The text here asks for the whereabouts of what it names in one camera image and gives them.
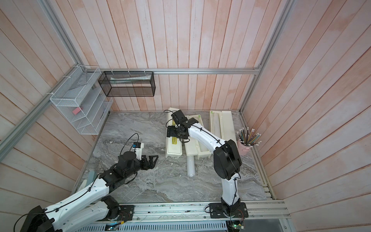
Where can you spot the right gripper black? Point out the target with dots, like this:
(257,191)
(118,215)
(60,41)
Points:
(171,132)

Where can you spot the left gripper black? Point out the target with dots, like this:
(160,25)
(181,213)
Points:
(152,164)

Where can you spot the cream dispenser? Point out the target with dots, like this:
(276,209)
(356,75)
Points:
(194,148)
(226,123)
(173,144)

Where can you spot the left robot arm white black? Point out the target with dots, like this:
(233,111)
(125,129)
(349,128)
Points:
(92,203)

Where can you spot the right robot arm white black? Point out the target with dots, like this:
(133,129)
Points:
(227,161)

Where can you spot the white and teal brush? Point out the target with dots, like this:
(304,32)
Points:
(90,178)

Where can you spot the pencil holder with pencils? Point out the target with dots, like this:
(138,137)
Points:
(247,139)

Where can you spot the pink eraser block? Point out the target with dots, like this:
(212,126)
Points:
(77,110)

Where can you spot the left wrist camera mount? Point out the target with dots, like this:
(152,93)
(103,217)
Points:
(137,148)

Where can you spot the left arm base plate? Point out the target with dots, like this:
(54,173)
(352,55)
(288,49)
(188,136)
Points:
(120,213)

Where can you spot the black wire mesh basket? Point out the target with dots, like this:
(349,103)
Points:
(127,83)

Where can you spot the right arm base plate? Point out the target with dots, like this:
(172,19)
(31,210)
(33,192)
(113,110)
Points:
(222,210)

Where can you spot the white wire mesh shelf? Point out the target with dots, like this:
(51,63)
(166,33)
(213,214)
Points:
(79,89)

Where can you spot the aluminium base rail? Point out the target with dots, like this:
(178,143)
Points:
(199,211)

